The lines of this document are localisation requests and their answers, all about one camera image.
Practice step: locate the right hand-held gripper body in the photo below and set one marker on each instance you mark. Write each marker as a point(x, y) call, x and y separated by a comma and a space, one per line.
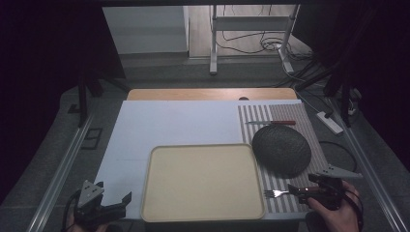
point(328, 190)

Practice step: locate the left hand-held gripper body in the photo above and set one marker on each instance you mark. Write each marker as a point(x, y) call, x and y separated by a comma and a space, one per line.
point(93, 209)

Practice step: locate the silver metal fork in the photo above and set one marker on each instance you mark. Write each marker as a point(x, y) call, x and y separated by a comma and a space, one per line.
point(276, 193)

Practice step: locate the person's left hand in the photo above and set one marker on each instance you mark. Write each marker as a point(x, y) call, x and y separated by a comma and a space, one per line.
point(84, 228)

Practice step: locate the person's right hand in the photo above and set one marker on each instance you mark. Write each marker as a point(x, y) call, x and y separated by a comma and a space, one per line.
point(335, 219)

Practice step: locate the white power strip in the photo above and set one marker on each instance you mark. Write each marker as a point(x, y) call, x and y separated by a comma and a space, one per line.
point(329, 122)

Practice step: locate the beige plastic tray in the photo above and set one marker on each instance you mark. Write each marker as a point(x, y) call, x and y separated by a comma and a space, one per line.
point(202, 183)

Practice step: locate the white board sheet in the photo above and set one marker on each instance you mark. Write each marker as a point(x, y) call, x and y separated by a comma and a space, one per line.
point(167, 125)

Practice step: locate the grey white striped placemat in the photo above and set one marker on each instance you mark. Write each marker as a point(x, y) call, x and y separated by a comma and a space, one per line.
point(254, 119)

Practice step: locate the black metal stand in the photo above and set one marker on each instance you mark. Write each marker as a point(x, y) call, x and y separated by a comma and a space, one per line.
point(345, 96)
point(83, 96)

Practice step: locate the wooden table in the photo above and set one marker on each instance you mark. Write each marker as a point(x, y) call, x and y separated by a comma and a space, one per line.
point(209, 94)

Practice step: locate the white cabinet panel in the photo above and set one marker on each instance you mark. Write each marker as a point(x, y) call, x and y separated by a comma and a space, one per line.
point(145, 29)

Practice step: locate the aluminium floor rail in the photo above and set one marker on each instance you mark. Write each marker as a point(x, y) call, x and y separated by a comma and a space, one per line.
point(61, 174)
point(370, 167)

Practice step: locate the black floor frame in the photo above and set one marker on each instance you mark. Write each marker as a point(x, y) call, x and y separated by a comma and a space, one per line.
point(92, 138)

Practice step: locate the white metal desk frame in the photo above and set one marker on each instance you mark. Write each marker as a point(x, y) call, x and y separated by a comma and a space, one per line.
point(248, 23)

